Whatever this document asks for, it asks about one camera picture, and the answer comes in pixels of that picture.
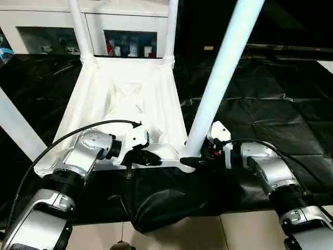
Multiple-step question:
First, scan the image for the black plastic mat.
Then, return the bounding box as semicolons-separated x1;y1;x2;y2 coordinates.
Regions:
0;51;333;234

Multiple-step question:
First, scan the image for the black left wrist camera cable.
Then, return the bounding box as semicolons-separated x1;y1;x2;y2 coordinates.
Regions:
5;119;143;235

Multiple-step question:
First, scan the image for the white cabinet with glass doors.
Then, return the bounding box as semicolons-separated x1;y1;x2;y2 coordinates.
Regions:
0;0;170;58

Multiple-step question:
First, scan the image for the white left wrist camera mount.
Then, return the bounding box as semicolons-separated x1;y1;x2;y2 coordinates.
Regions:
112;124;150;167

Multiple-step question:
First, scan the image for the teal plastic stool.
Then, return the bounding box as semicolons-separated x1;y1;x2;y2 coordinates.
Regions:
0;33;15;63

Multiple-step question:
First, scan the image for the dark rounded robot foot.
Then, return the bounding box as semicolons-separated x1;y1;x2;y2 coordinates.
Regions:
110;241;136;250

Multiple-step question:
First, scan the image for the white plastic table leg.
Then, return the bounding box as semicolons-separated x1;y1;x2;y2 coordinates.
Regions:
161;0;181;70
0;87;49;164
67;0;96;66
182;0;266;158

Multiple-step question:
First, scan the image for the white plastic table top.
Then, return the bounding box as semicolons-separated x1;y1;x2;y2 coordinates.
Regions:
33;56;198;179

